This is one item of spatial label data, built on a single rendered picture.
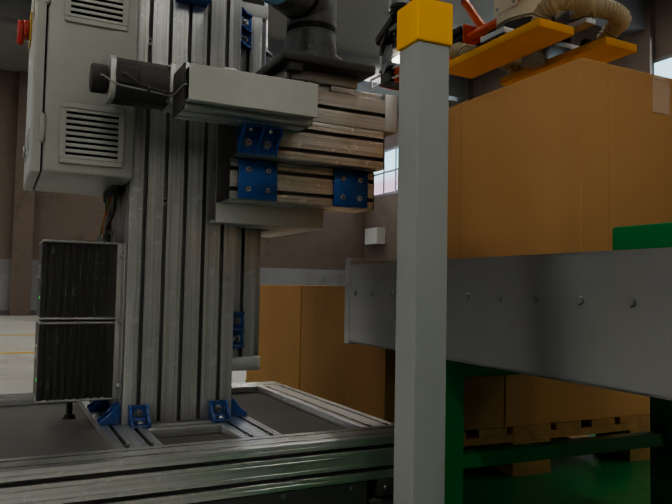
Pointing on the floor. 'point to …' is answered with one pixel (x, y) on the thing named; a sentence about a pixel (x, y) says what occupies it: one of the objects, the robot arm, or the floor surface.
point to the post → (422, 252)
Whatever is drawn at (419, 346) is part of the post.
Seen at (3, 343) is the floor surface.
